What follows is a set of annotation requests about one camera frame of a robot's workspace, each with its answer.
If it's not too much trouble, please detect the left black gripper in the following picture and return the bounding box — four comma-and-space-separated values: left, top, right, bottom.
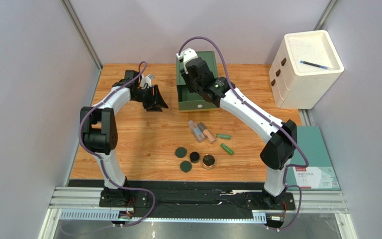
132, 85, 169, 113

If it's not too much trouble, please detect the green top drawer box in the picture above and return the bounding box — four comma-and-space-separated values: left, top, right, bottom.
176, 51, 218, 112

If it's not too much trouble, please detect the clear blue-label bottle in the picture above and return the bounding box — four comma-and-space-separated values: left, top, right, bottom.
188, 120, 206, 142

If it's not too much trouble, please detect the beige grey-cap tube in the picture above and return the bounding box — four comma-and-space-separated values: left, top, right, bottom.
197, 122, 216, 144

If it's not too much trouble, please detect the black round jar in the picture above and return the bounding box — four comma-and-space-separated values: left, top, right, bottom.
190, 151, 200, 163

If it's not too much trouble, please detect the gold rim compact jar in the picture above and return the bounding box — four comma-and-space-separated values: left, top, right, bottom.
202, 154, 215, 169

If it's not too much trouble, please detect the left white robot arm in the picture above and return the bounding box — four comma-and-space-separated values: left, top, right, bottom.
79, 70, 168, 196

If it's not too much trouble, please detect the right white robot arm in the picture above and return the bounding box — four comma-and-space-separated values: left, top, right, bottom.
179, 57, 297, 198

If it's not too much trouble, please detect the green round pad upper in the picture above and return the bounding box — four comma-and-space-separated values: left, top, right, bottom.
175, 147, 187, 158

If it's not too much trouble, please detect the green round pad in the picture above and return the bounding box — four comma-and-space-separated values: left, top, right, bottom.
180, 161, 192, 173
175, 147, 187, 158

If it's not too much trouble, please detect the green lipstick upper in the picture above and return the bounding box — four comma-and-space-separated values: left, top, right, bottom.
216, 133, 231, 140

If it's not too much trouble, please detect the green lipstick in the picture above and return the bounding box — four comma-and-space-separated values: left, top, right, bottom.
220, 143, 234, 155
216, 133, 231, 140

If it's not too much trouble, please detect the green round pad lower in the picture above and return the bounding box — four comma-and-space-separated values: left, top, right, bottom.
180, 161, 192, 173

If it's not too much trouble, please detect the green lipstick lower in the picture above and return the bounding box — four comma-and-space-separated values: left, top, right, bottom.
220, 143, 234, 155

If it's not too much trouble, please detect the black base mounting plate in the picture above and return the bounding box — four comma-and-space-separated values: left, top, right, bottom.
99, 181, 296, 220

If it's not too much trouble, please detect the blue pen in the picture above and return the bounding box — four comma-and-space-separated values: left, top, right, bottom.
300, 60, 329, 70

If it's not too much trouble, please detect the white three-drawer cabinet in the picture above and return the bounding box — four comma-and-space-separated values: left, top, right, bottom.
269, 30, 344, 110

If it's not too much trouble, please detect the teal box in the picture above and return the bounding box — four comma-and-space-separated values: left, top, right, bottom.
286, 126, 340, 191

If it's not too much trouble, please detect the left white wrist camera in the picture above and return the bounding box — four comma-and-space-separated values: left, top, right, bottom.
140, 74, 155, 89

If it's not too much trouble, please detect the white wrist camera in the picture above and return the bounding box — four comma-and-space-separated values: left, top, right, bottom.
176, 48, 198, 74
140, 74, 155, 89

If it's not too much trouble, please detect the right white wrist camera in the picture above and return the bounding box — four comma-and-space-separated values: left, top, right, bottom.
176, 48, 198, 74

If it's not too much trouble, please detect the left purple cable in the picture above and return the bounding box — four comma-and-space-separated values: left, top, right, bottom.
78, 61, 157, 228

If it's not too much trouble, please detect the purple cable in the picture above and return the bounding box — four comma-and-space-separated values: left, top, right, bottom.
78, 61, 157, 228
178, 36, 309, 232

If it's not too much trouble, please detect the aluminium frame rail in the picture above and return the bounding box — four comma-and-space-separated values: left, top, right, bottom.
39, 187, 357, 239

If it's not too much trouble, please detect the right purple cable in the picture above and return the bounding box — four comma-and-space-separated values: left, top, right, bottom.
178, 36, 309, 232

